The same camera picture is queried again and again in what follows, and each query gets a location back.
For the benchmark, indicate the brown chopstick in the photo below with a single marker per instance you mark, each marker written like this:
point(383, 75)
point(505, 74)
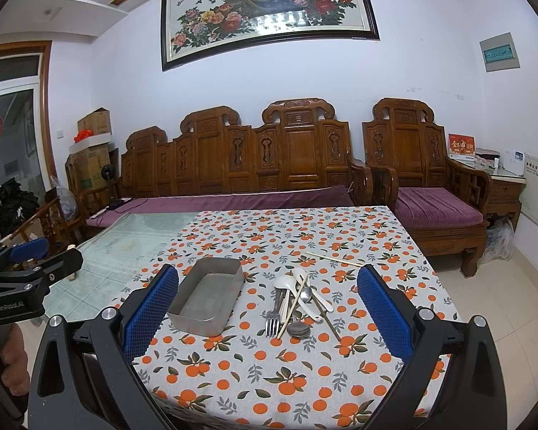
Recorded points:
point(324, 313)

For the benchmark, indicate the bamboo chopstick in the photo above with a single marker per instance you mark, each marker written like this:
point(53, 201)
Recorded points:
point(339, 261)
point(291, 309)

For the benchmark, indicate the white ladle spoon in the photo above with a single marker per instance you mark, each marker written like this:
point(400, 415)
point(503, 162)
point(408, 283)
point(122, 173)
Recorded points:
point(286, 293)

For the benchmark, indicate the silver metal fork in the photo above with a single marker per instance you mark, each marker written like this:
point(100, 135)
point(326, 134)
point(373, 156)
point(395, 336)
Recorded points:
point(273, 318)

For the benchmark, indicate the bamboo chopstick on table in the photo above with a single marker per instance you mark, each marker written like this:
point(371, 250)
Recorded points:
point(339, 261)

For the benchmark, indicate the silver metal spoon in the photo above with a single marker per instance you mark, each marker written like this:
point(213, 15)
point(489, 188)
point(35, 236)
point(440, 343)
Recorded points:
point(305, 303)

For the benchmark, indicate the carved wooden armchair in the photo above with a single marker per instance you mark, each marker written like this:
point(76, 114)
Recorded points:
point(404, 147)

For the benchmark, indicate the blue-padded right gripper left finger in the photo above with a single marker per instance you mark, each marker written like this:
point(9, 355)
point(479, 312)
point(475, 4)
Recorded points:
point(113, 396)

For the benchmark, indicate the purple armchair cushion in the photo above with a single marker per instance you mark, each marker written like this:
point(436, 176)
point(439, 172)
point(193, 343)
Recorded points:
point(433, 208)

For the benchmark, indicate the white wall cabinet door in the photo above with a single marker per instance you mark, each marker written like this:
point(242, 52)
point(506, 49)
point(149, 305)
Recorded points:
point(529, 195)

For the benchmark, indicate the person's left hand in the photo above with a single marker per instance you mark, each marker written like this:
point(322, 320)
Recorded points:
point(15, 375)

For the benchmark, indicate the framed peacock flower painting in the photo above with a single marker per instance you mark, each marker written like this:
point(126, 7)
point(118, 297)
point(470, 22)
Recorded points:
point(195, 29)

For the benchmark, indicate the wooden side table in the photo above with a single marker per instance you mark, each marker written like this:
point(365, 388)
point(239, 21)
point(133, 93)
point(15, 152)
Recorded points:
point(504, 197)

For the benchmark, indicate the black round spoon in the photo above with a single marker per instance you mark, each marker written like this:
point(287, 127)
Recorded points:
point(298, 330)

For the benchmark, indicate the white device on table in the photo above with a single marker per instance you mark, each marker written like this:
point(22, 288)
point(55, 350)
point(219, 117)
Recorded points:
point(514, 162)

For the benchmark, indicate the red gift box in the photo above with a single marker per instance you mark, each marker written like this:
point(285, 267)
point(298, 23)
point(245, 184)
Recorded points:
point(461, 145)

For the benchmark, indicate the carved wooden sofa bench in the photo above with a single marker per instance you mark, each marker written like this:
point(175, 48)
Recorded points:
point(300, 145)

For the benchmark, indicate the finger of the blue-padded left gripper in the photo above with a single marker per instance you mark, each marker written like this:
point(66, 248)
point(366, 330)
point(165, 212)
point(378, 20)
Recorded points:
point(34, 249)

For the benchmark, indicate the wooden chair at left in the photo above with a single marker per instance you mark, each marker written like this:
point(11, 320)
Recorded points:
point(48, 222)

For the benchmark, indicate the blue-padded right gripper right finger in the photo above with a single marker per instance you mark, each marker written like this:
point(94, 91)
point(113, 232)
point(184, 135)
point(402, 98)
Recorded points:
point(417, 336)

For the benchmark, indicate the stacked cardboard boxes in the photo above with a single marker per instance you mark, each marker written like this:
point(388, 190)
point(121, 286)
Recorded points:
point(89, 154)

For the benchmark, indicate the clear plastic bag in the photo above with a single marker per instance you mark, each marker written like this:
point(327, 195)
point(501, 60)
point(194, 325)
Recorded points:
point(500, 241)

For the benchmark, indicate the grey wall electrical panel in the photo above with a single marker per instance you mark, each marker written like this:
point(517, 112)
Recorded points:
point(499, 53)

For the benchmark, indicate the grey metal rectangular tray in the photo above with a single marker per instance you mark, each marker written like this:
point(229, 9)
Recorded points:
point(206, 296)

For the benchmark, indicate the white long spoon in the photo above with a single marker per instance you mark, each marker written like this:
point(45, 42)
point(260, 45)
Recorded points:
point(302, 276)

